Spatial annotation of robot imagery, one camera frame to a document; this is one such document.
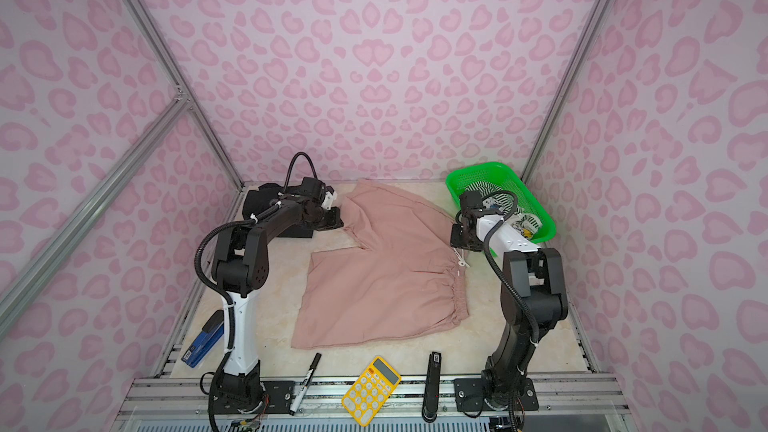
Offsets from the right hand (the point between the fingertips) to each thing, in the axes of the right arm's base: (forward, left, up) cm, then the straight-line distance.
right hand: (462, 239), depth 95 cm
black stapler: (-44, +12, -5) cm, 46 cm away
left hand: (+10, +39, -2) cm, 40 cm away
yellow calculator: (-41, +26, -5) cm, 49 cm away
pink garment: (-12, +18, -4) cm, 22 cm away
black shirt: (+22, +75, -6) cm, 78 cm away
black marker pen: (-40, +43, -5) cm, 59 cm away
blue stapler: (-29, +72, -6) cm, 78 cm away
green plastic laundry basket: (+32, -18, -2) cm, 37 cm away
